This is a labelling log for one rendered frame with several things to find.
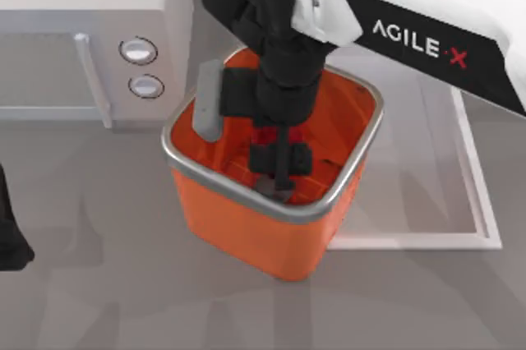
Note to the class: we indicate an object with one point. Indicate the small dark grey object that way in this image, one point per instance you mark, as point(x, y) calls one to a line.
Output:
point(265, 187)

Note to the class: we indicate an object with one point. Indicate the orange bin with metal rim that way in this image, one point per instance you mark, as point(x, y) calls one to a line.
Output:
point(255, 222)

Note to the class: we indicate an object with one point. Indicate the pale grey rounded box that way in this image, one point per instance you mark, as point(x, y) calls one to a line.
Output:
point(209, 99)

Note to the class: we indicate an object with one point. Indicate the small microwave knob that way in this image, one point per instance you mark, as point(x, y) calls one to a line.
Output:
point(145, 86)

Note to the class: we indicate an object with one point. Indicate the large microwave knob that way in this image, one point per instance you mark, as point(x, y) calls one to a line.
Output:
point(138, 50)

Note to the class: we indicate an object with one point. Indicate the pale microwave oven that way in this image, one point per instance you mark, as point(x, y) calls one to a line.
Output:
point(98, 9)

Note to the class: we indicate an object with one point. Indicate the microwave door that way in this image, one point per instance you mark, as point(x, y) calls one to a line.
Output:
point(41, 75)

